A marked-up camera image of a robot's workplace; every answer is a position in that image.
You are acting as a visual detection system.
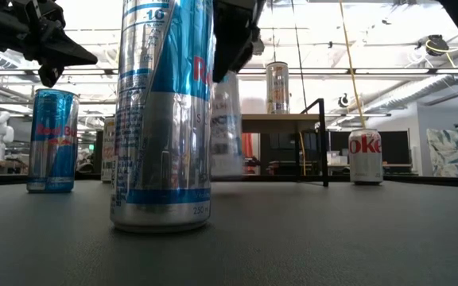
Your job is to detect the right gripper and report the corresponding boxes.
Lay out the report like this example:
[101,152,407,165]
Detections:
[212,0,268,83]

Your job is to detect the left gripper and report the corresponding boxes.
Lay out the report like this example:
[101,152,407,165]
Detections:
[0,0,99,89]

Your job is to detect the silver Celsius can orange print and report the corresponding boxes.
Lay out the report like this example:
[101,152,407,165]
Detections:
[266,61,290,115]

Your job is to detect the silver Celsius can blue print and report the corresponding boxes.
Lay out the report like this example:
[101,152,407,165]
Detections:
[211,71,245,179]

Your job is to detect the blue silver Red Bull can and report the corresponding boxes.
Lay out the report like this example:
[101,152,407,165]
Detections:
[26,88,80,195]

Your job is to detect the slim silver can red print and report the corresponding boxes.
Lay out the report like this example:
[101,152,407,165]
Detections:
[100,117,117,184]

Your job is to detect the Diet Coke can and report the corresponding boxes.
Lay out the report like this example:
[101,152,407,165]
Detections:
[347,128,384,186]

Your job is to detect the wooden shelf black metal legs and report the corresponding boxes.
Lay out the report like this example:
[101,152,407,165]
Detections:
[241,98,330,188]

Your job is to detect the orange fabric panel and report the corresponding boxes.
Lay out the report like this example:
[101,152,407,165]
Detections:
[241,133,254,175]

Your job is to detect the black box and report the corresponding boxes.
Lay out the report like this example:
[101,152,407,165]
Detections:
[93,129,105,176]

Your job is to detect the Red Bull Sugarfree can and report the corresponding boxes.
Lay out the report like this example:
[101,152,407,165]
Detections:
[109,0,215,234]

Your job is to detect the small black robot device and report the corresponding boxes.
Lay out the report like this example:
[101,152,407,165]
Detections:
[243,156,261,172]

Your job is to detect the black table mat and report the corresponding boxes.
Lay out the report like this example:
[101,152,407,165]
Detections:
[0,179,458,286]

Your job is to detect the white teal patterned tarp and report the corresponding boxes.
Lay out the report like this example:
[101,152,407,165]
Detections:
[426,126,458,179]

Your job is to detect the long yellow cable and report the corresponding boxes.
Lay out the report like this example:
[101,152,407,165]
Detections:
[338,0,368,130]

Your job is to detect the short yellow cable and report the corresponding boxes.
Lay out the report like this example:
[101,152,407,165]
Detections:
[298,130,307,176]

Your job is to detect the silver ventilation duct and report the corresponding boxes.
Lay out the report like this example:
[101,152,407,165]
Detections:
[387,73,458,105]

